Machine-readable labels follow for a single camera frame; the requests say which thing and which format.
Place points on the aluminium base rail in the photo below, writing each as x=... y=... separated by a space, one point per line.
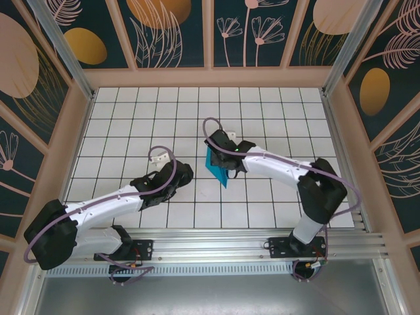
x=210 y=244

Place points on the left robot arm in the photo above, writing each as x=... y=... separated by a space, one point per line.
x=105 y=205

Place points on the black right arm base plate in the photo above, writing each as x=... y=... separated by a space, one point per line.
x=279 y=247

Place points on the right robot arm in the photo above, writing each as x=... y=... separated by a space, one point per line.
x=279 y=167

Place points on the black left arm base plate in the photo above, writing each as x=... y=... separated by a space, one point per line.
x=144 y=249

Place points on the grey metal sheet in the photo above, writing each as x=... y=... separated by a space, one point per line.
x=210 y=295

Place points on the aluminium corner post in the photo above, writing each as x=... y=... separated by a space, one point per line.
x=348 y=42
x=65 y=55

